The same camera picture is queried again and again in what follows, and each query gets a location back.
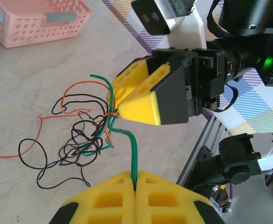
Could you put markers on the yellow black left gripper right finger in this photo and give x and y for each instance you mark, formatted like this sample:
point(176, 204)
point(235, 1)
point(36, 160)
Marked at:
point(169, 205)

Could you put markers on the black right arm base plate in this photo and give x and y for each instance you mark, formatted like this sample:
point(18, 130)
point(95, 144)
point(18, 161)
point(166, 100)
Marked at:
point(204, 168)

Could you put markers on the long aluminium base rail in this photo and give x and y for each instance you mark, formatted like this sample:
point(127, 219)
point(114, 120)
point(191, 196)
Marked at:
point(204, 140)

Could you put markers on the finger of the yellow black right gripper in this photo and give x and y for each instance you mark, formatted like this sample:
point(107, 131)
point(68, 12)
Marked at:
point(131, 74)
point(164, 98)

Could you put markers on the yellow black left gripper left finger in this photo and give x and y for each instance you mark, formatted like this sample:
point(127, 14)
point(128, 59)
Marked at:
point(103, 205)

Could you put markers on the pink perforated plastic basket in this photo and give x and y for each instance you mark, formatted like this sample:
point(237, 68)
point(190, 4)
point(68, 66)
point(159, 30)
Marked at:
point(33, 30)

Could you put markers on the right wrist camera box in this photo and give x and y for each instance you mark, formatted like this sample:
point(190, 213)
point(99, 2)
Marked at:
point(159, 16)

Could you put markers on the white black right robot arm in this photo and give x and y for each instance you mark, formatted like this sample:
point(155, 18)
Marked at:
point(239, 158)

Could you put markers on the small controller circuit board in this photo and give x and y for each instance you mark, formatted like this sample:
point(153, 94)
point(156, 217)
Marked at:
point(220, 196)

